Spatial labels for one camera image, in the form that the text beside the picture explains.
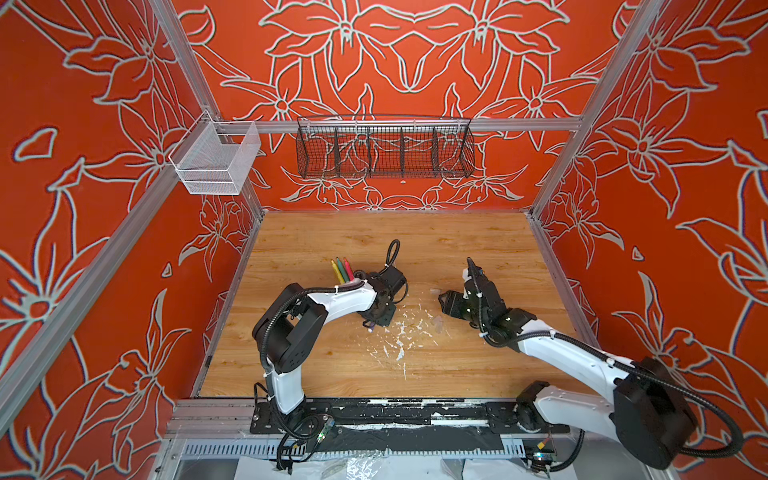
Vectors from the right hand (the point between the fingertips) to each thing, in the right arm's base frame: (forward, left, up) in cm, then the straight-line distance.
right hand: (441, 297), depth 85 cm
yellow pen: (+15, +33, -8) cm, 37 cm away
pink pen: (+16, +29, -8) cm, 34 cm away
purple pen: (-7, +20, -2) cm, 22 cm away
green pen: (+16, +32, -9) cm, 36 cm away
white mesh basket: (+39, +70, +23) cm, 83 cm away
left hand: (-1, +18, -9) cm, 20 cm away
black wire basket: (+45, +15, +21) cm, 52 cm away
